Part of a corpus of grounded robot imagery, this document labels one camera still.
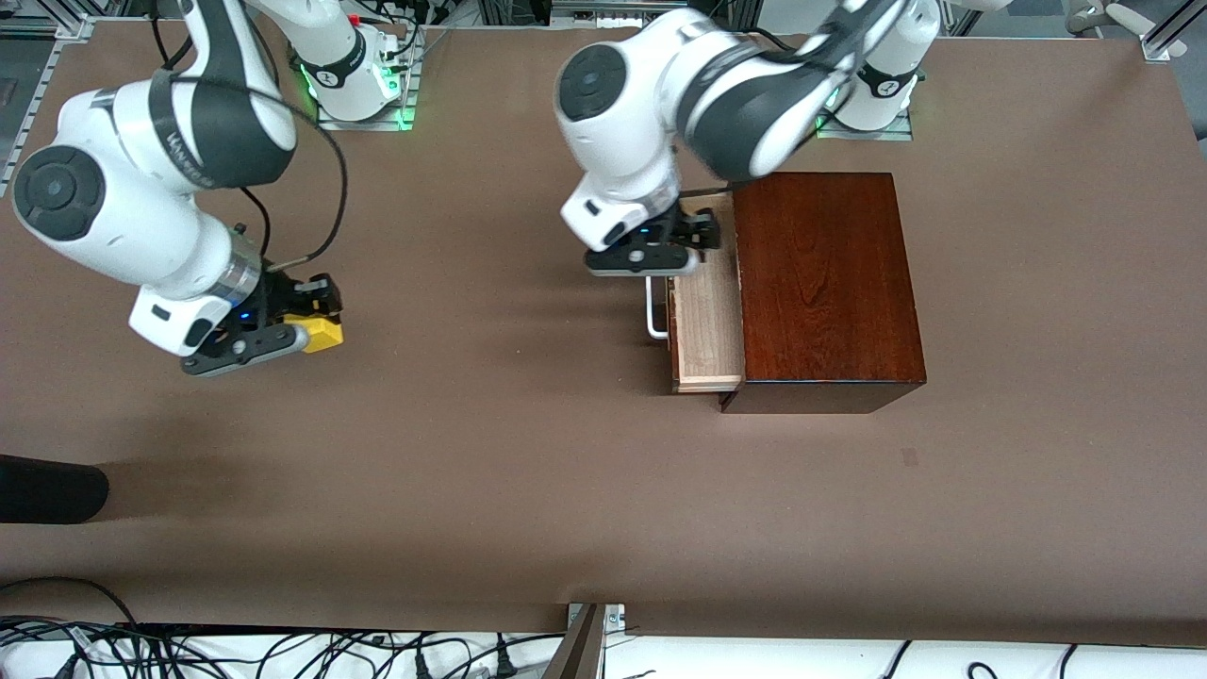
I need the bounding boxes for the grey metal beam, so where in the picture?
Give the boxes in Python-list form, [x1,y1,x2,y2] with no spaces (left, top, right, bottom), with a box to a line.
[542,604,606,679]

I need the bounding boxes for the silver corner bracket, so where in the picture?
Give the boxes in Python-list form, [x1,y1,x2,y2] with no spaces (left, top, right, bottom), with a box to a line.
[566,604,627,635]

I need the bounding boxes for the light wood drawer white handle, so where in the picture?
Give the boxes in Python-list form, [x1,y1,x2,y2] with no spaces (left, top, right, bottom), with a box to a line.
[644,191,748,394]

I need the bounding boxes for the yellow block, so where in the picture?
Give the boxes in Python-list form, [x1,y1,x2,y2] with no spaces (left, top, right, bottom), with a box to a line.
[286,316,346,356]

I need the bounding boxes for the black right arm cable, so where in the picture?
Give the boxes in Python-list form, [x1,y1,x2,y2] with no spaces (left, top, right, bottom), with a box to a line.
[151,0,350,276]

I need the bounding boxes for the black cylinder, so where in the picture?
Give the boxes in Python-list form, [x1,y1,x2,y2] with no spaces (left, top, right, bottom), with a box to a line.
[0,455,110,524]

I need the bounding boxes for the black equipment rack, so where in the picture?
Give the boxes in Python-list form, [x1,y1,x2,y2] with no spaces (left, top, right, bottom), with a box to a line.
[476,0,755,29]

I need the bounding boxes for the grey chair base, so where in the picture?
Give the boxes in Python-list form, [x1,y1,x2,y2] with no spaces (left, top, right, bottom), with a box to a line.
[1066,0,1166,39]

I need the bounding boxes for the brown table cover sheet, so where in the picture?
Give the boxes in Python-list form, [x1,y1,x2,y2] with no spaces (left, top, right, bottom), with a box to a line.
[0,17,1207,650]

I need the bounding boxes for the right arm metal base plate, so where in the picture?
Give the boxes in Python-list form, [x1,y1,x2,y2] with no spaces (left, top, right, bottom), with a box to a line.
[316,26,422,132]

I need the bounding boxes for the dark brown wooden cabinet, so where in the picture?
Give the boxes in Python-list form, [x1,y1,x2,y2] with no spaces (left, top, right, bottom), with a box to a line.
[721,172,927,414]

